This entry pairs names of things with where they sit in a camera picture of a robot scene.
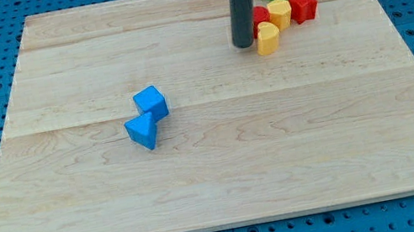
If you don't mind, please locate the blue cube block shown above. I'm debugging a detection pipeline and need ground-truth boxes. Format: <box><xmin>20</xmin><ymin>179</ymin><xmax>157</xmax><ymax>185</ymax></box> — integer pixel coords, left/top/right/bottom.
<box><xmin>133</xmin><ymin>86</ymin><xmax>170</xmax><ymax>122</ymax></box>

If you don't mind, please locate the blue triangle block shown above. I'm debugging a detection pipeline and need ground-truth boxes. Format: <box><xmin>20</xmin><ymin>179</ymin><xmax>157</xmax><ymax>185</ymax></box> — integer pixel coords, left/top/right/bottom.
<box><xmin>124</xmin><ymin>112</ymin><xmax>157</xmax><ymax>150</ymax></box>

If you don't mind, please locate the light wooden board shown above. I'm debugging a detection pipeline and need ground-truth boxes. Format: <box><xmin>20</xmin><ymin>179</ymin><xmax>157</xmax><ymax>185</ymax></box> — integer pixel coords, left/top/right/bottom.
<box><xmin>0</xmin><ymin>0</ymin><xmax>414</xmax><ymax>232</ymax></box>

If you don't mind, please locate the yellow heart block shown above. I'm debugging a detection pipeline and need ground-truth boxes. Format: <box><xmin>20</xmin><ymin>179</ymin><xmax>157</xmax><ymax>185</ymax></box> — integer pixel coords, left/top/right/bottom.
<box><xmin>257</xmin><ymin>21</ymin><xmax>280</xmax><ymax>56</ymax></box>

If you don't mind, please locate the red cylinder block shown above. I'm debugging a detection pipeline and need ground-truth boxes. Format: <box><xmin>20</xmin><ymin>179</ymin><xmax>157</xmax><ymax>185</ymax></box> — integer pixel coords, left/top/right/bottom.
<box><xmin>252</xmin><ymin>6</ymin><xmax>270</xmax><ymax>39</ymax></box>

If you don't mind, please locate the yellow hexagon block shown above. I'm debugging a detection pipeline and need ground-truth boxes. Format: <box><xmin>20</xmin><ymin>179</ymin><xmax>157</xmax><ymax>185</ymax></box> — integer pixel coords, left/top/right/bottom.
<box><xmin>266</xmin><ymin>0</ymin><xmax>292</xmax><ymax>31</ymax></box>

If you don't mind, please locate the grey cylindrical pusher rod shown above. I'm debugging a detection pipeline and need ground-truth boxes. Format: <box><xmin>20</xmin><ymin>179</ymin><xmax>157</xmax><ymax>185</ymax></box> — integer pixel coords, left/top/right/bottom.
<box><xmin>228</xmin><ymin>0</ymin><xmax>254</xmax><ymax>49</ymax></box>

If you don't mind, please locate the red star block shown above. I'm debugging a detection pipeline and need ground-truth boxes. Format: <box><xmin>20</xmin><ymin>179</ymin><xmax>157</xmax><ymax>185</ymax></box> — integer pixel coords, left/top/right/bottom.
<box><xmin>289</xmin><ymin>0</ymin><xmax>318</xmax><ymax>24</ymax></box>

